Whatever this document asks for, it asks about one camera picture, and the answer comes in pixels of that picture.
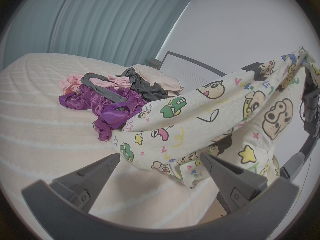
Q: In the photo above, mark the cream pillow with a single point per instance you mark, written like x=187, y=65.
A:
x=160, y=80

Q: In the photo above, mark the pile of clothes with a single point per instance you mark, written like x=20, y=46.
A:
x=100, y=104

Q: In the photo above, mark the blue-green curtain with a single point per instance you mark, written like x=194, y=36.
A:
x=120, y=21
x=30, y=21

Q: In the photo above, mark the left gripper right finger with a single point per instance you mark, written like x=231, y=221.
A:
x=230, y=184

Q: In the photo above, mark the bed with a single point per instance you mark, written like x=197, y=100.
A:
x=50, y=121

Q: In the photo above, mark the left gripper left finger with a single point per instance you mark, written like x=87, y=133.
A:
x=92, y=184

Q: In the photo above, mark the white printed pyjama top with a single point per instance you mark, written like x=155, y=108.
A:
x=212, y=114

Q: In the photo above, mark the grey bedside table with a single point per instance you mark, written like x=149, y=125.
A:
x=152, y=63

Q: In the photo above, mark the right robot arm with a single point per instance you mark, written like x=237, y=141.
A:
x=311, y=104

